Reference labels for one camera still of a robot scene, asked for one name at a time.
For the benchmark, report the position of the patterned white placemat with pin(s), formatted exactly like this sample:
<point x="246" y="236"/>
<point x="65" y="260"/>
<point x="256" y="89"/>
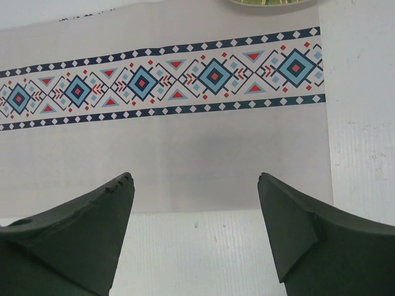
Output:
<point x="194" y="98"/>

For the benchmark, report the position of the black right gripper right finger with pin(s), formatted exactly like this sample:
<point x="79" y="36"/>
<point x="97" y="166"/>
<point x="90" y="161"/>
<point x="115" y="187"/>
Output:
<point x="319" y="249"/>

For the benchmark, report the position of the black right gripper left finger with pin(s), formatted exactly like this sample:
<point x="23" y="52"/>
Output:
<point x="71" y="249"/>

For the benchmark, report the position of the yellow woven pattern plate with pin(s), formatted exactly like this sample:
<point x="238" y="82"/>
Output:
<point x="268" y="3"/>

